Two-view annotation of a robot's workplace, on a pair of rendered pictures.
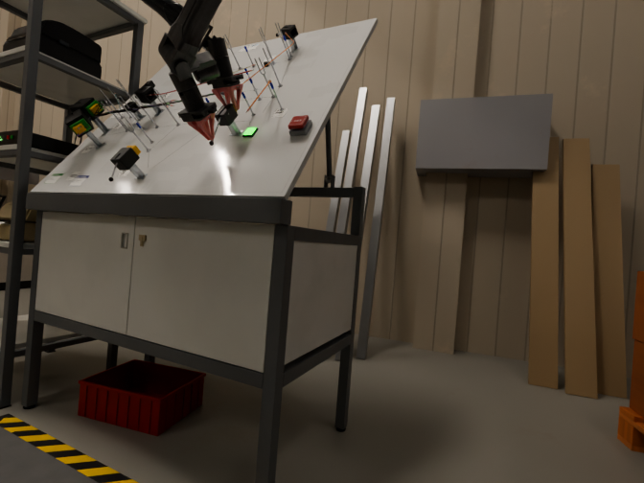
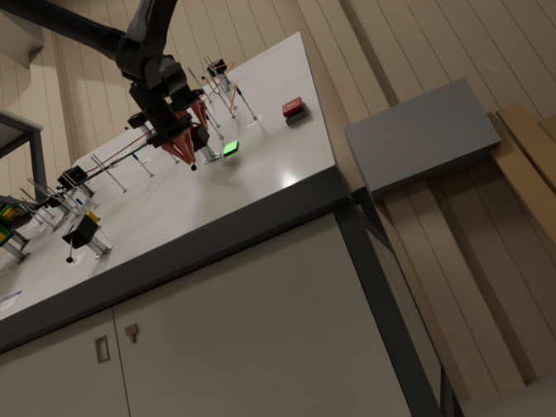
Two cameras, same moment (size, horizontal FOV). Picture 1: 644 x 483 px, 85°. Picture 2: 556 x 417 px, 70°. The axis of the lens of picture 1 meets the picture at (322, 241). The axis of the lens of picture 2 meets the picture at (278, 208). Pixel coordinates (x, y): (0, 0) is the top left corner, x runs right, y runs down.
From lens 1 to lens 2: 0.45 m
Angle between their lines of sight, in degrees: 21
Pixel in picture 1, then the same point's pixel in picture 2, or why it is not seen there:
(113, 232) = (80, 346)
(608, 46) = (481, 31)
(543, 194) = (512, 164)
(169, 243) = (177, 317)
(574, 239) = not seen: outside the picture
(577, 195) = (545, 152)
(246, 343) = (368, 402)
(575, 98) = (481, 78)
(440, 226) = (426, 242)
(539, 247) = (544, 215)
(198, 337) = not seen: outside the picture
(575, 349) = not seen: outside the picture
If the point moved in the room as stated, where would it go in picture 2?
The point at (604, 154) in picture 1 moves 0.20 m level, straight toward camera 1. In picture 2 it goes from (539, 112) to (538, 103)
